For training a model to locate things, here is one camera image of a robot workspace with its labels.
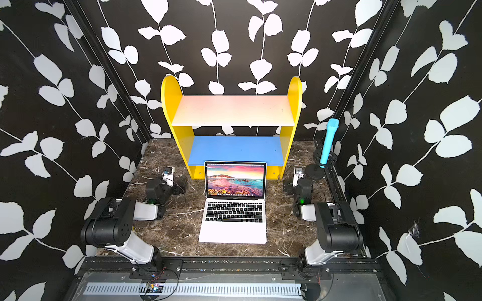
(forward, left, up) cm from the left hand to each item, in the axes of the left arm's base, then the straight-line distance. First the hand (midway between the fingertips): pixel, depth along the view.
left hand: (177, 173), depth 94 cm
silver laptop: (-16, -29, -7) cm, 34 cm away
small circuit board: (-47, +2, -9) cm, 48 cm away
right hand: (-3, -61, 0) cm, 61 cm away
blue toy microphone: (+3, -72, +28) cm, 77 cm away
